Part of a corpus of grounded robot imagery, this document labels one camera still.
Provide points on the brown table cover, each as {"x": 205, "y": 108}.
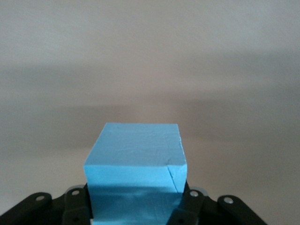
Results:
{"x": 150, "y": 58}

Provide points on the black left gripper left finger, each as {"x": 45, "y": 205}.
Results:
{"x": 70, "y": 208}

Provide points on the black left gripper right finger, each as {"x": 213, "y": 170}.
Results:
{"x": 192, "y": 211}

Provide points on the blue foam block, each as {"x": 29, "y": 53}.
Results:
{"x": 136, "y": 152}

